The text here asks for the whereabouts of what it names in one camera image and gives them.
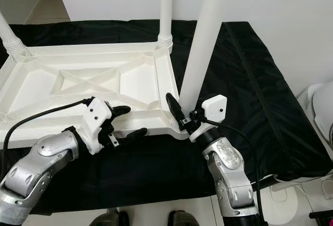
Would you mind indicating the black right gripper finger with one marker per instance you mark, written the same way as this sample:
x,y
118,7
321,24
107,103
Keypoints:
x,y
175,107

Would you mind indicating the white plastic table leg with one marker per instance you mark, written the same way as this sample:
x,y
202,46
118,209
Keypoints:
x,y
165,7
10,36
205,38

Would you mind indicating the white plastic table top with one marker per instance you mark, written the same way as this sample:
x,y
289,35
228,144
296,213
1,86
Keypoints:
x,y
41,90

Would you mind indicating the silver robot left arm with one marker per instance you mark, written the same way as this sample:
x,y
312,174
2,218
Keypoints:
x,y
47,168

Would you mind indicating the black cloth table cover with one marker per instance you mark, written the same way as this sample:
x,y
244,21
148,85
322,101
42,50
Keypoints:
x,y
265,106

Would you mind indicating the grey robot left foot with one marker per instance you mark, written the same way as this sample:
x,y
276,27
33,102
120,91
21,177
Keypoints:
x,y
106,218

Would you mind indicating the grey robot foot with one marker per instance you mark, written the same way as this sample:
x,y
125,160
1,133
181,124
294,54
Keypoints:
x,y
106,218
183,219

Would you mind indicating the grey robot right foot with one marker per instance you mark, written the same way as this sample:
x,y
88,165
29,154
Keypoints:
x,y
183,219

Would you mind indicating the black vacuum with magenta cap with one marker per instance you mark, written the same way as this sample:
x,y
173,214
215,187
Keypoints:
x,y
322,215

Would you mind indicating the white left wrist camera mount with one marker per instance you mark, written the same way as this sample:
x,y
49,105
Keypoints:
x,y
96,116

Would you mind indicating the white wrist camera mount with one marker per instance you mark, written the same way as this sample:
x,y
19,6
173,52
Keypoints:
x,y
96,116
213,106

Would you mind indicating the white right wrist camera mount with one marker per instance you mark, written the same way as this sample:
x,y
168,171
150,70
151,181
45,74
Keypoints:
x,y
213,106

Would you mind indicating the white pedestal fan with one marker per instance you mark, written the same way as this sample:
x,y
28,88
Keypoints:
x,y
320,106

